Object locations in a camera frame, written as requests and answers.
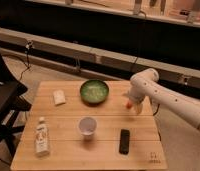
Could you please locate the white sponge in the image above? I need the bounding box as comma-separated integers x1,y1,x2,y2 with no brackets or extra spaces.
53,90,66,105

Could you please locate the green bowl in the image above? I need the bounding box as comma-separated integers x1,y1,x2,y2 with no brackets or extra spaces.
80,79,109,104

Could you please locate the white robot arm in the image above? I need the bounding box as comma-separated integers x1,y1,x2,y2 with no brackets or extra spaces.
126,68,200,131

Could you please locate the red pepper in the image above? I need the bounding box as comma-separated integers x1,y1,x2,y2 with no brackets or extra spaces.
126,101,132,109

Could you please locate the black cable on floor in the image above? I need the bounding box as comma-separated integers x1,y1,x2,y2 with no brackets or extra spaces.
18,40,34,82

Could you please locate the black chair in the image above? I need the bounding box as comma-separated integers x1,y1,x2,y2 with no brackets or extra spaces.
0,53,31,156

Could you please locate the clear plastic cup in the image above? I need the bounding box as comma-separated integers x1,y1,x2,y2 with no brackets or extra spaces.
79,117,97,136

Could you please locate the white plastic bottle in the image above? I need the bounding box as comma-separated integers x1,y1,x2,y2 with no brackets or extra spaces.
35,117,49,156

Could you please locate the black remote control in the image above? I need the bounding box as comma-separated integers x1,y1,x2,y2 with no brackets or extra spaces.
119,129,130,155

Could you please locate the wooden folding table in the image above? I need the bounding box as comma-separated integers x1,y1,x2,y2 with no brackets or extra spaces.
11,81,167,171

